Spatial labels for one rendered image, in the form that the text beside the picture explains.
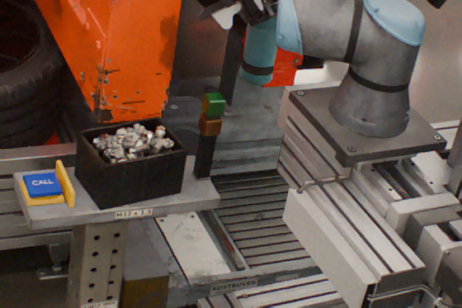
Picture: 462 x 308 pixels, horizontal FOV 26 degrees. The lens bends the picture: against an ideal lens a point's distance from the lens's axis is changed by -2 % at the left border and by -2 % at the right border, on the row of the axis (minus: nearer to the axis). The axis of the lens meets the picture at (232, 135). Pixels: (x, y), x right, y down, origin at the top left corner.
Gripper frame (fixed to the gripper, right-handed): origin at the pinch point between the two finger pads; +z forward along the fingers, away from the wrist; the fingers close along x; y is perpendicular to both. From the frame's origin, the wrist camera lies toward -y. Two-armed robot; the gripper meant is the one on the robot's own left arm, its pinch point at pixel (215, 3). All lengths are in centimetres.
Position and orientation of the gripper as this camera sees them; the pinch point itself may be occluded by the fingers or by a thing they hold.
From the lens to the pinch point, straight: 201.6
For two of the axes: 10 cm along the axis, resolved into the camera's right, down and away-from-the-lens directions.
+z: -7.0, 3.8, -6.0
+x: -5.6, 2.2, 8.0
